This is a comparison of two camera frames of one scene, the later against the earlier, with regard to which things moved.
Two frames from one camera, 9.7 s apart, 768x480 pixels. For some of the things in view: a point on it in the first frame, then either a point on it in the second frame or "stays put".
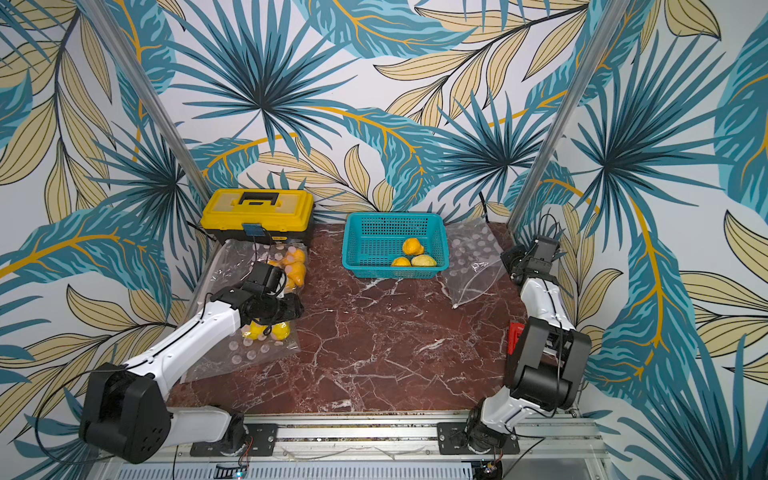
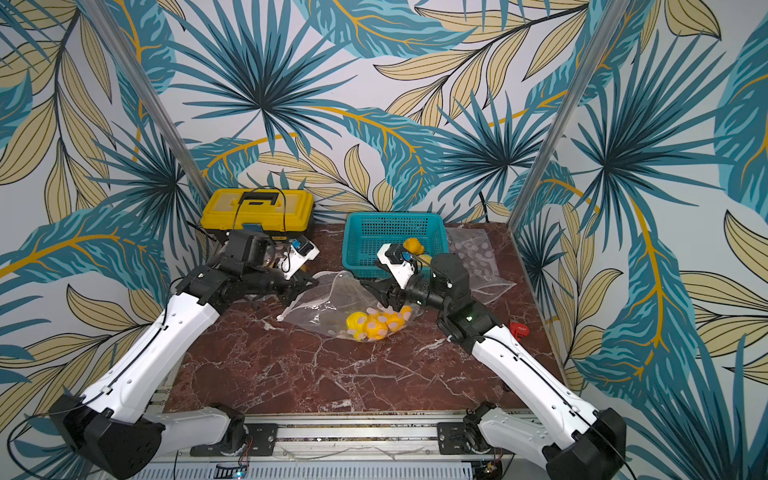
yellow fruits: (280, 330) → (377, 325)
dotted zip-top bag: (238, 352) → (338, 304)
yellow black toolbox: (258, 214) stays put
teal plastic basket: (372, 241) stays put
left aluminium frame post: (103, 17) stays put
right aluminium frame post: (605, 25) stays put
